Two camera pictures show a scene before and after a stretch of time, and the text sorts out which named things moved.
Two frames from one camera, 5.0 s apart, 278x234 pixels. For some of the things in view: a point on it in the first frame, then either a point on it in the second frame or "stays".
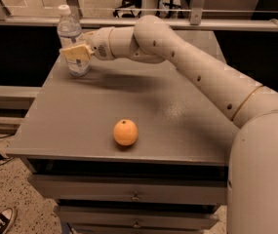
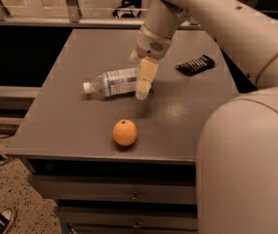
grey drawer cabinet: x=171 y=180 stays
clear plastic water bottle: x=68 y=30 to x=112 y=83
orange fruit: x=125 y=132 stays
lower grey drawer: x=139 y=217 stays
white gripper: x=99 y=44 to x=151 y=46
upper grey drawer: x=137 y=187 stays
